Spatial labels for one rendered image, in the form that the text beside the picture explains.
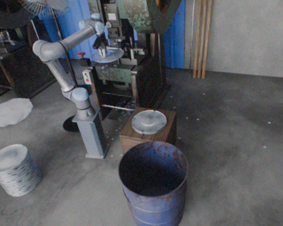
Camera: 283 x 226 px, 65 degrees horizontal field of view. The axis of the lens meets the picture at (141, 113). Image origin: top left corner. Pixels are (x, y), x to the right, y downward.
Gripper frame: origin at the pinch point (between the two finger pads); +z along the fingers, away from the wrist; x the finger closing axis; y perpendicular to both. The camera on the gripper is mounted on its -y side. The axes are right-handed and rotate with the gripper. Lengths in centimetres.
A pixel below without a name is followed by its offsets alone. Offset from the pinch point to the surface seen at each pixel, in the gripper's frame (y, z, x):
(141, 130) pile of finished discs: -37, 43, -47
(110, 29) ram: 23.3, -16.5, 2.5
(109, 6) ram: 26.2, -35.8, 1.0
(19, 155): -85, 49, 39
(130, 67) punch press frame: 15.4, 15.0, -16.7
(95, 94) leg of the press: 5, 45, 23
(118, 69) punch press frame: 10.9, 16.1, -6.4
